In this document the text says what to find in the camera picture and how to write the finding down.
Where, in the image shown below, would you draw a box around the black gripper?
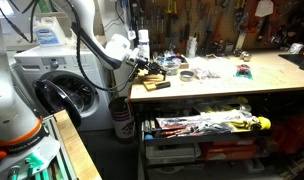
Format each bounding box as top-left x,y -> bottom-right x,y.
135,55 -> 167,82

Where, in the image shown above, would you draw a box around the wooden chopping board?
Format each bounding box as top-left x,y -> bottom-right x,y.
137,69 -> 167,92

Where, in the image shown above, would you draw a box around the clear plastic jar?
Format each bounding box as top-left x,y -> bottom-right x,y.
162,58 -> 182,77

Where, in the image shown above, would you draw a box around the shallow wooden tray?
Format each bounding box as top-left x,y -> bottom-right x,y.
152,53 -> 190,71

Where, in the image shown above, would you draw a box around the slim white bottle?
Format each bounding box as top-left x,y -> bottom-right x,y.
186,35 -> 198,60

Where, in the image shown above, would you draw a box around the white hanging tag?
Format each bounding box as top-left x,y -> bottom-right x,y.
126,29 -> 137,41

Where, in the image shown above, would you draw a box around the clear plastic bags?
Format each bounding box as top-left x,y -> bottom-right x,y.
191,56 -> 238,81

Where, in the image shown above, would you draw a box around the striped waste bucket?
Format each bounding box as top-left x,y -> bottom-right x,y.
108,96 -> 136,145

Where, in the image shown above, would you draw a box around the black tool drawer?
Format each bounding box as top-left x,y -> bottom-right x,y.
140,106 -> 273,147

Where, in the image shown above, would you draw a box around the clear plastic storage bin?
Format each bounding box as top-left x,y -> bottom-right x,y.
145,143 -> 202,166

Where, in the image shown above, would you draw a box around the red and green small item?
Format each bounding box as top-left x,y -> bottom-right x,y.
234,64 -> 254,80

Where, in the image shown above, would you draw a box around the chrome round object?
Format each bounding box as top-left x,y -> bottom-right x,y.
239,50 -> 253,63

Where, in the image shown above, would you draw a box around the red plastic case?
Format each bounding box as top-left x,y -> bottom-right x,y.
200,140 -> 260,162

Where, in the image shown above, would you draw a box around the black washing machine door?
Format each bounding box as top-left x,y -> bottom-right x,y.
32,78 -> 85,129

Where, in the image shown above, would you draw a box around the yellow power tool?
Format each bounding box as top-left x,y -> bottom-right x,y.
230,115 -> 272,133

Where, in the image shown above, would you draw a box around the large white detergent jug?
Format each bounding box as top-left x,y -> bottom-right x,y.
32,15 -> 67,48

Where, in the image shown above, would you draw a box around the black metal workbench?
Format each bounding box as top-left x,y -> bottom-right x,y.
128,49 -> 304,180

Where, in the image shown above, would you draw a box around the white paper sheet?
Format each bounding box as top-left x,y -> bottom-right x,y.
254,0 -> 274,18

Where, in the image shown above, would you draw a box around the white washing machine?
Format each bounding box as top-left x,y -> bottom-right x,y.
13,41 -> 115,133

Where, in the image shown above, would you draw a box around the green container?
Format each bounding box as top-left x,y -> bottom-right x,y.
36,0 -> 50,14

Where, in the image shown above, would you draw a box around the black tray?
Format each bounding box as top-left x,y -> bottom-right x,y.
278,53 -> 304,73

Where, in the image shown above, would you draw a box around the white tape roll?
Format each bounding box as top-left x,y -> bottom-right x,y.
288,42 -> 304,55

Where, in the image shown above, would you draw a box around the round metal ring tin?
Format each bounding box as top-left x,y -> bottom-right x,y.
179,70 -> 195,83

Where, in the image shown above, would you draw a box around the pegboard tool wall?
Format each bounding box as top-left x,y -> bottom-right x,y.
135,0 -> 304,56

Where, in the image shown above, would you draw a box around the green mount bracket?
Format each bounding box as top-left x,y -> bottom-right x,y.
24,152 -> 47,175

